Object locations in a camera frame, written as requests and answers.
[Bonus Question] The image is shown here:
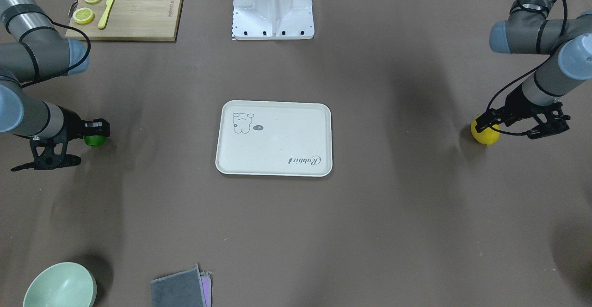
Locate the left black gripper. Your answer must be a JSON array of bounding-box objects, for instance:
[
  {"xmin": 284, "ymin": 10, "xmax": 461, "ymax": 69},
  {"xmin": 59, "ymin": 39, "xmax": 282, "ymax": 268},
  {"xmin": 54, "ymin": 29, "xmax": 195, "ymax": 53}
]
[{"xmin": 475, "ymin": 96, "xmax": 537, "ymax": 133}]

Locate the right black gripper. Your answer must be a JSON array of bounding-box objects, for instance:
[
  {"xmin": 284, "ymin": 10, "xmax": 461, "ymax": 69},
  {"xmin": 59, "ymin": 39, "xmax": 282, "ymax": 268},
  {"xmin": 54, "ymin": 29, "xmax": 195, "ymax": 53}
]
[{"xmin": 61, "ymin": 107, "xmax": 111, "ymax": 144}]

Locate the green lime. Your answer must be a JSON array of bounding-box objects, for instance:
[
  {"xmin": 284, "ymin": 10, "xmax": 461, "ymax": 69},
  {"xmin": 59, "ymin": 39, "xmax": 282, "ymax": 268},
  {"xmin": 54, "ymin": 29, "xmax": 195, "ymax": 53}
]
[{"xmin": 83, "ymin": 135, "xmax": 107, "ymax": 147}]

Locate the yellow lemon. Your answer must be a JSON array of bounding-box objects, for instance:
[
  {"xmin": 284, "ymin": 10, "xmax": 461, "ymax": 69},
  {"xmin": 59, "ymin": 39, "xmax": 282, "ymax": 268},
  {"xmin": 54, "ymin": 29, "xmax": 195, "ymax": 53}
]
[{"xmin": 471, "ymin": 115, "xmax": 501, "ymax": 146}]

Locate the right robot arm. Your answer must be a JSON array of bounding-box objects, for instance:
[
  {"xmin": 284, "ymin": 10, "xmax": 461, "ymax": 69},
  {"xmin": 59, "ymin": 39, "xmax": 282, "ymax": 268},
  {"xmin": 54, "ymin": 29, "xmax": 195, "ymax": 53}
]
[{"xmin": 1, "ymin": 0, "xmax": 110, "ymax": 142}]

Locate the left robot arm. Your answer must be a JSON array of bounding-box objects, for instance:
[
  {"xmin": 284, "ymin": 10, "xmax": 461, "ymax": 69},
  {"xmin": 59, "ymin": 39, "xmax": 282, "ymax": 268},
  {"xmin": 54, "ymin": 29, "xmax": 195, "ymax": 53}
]
[{"xmin": 472, "ymin": 0, "xmax": 592, "ymax": 139}]

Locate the cream rabbit tray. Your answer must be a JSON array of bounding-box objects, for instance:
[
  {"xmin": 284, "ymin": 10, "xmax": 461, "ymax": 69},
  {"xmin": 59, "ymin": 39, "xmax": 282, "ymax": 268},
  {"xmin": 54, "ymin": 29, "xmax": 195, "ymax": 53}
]
[{"xmin": 215, "ymin": 100, "xmax": 333, "ymax": 177}]

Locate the yellow plastic knife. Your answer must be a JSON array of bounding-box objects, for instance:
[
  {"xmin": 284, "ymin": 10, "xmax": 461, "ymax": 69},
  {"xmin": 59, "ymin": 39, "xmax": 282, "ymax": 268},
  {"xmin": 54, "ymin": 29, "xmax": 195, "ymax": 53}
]
[{"xmin": 98, "ymin": 0, "xmax": 116, "ymax": 30}]

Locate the bamboo cutting board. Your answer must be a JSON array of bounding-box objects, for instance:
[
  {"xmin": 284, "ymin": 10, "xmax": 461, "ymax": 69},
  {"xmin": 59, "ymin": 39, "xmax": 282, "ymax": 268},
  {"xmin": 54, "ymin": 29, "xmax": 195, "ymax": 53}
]
[{"xmin": 68, "ymin": 0, "xmax": 183, "ymax": 42}]

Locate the mint green bowl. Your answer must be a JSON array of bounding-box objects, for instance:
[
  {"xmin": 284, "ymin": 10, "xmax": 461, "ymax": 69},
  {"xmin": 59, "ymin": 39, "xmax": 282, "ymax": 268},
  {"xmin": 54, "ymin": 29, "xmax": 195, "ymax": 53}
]
[{"xmin": 22, "ymin": 262, "xmax": 98, "ymax": 307}]

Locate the grey folded cloth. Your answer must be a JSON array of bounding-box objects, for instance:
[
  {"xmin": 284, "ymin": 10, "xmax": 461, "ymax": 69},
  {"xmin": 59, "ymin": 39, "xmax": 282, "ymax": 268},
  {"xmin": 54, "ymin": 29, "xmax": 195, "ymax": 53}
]
[{"xmin": 150, "ymin": 265, "xmax": 213, "ymax": 307}]

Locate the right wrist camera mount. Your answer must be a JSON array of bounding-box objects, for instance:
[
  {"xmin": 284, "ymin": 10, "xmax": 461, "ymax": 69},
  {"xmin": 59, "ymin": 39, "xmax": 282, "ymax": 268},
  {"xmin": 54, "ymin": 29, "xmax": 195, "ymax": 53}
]
[{"xmin": 11, "ymin": 136, "xmax": 82, "ymax": 172}]

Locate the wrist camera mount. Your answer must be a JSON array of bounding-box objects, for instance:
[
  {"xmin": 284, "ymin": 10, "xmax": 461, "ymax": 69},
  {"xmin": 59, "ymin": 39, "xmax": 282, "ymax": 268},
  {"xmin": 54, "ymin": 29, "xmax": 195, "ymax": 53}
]
[
  {"xmin": 11, "ymin": 136, "xmax": 82, "ymax": 172},
  {"xmin": 525, "ymin": 101, "xmax": 571, "ymax": 139}
]

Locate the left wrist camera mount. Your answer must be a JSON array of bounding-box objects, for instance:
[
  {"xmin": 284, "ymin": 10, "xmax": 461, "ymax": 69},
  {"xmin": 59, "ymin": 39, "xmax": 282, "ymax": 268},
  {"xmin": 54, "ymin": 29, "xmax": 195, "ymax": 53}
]
[{"xmin": 525, "ymin": 101, "xmax": 571, "ymax": 139}]

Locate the white pedestal column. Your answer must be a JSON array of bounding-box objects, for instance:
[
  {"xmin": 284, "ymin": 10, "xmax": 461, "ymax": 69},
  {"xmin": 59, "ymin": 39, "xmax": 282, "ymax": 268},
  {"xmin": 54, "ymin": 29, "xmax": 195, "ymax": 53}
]
[{"xmin": 231, "ymin": 0, "xmax": 315, "ymax": 40}]

